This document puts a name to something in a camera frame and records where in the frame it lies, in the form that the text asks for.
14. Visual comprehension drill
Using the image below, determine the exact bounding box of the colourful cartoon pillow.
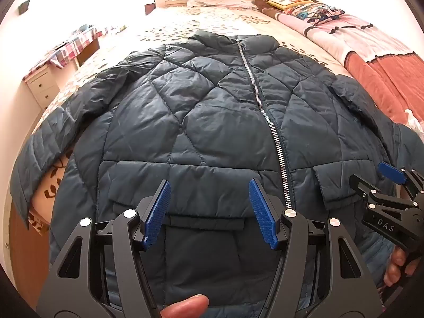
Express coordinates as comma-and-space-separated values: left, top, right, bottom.
281, 2, 345, 26

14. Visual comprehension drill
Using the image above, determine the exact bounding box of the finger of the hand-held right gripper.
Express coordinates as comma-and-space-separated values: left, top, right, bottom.
378, 162, 424, 203
349, 174, 418, 213

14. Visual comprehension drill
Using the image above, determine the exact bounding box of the red blanket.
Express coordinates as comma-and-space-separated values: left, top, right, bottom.
344, 51, 424, 126

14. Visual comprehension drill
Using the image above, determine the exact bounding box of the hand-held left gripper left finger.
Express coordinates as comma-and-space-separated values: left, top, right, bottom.
36, 179, 172, 318

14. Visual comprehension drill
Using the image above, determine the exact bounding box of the person's left hand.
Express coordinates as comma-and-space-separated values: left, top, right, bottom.
160, 295, 210, 318

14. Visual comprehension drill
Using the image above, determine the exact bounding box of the yellow pillow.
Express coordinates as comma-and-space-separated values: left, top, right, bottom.
268, 0, 307, 10

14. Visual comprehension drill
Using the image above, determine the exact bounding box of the dark blue quilted jacket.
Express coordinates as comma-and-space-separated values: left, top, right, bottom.
9, 30, 418, 318

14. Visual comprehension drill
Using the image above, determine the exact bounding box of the white desk with drawers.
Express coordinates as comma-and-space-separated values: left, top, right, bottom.
23, 36, 100, 110

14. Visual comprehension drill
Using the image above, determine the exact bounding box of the person's right hand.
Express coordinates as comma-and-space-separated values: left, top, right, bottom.
383, 247, 421, 288

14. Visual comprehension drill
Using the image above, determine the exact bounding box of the plaid tablecloth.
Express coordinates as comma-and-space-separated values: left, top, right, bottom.
28, 25, 104, 73

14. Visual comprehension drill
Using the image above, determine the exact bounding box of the white plastic bag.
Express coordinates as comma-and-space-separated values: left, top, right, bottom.
405, 109, 424, 130

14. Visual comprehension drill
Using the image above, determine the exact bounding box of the pink blanket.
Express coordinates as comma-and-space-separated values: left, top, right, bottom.
280, 9, 413, 64

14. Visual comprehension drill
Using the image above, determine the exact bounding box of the brown cloth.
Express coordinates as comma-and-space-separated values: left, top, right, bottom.
254, 0, 283, 21

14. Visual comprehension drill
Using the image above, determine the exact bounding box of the beige leaf-patterned blanket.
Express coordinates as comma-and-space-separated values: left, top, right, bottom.
28, 5, 352, 236

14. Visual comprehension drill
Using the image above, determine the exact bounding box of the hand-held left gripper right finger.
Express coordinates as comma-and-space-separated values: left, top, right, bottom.
248, 178, 385, 318

